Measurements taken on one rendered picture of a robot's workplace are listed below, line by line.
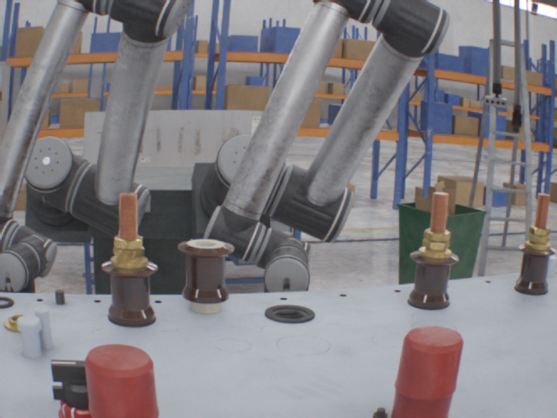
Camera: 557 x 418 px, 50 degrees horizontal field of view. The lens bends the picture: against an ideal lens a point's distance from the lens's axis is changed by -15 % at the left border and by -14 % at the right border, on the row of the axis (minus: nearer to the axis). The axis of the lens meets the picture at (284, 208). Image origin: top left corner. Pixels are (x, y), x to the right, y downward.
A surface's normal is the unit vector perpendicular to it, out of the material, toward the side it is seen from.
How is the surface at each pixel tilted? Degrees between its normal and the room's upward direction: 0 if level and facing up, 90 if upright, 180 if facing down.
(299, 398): 0
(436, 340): 4
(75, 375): 90
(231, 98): 90
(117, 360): 4
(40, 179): 66
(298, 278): 90
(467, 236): 94
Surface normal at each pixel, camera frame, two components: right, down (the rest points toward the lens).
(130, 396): 0.51, 0.17
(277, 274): -0.01, 0.18
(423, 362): -0.43, 0.13
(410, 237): -0.83, 0.13
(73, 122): 0.29, 0.19
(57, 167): 0.21, -0.33
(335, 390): 0.05, -0.98
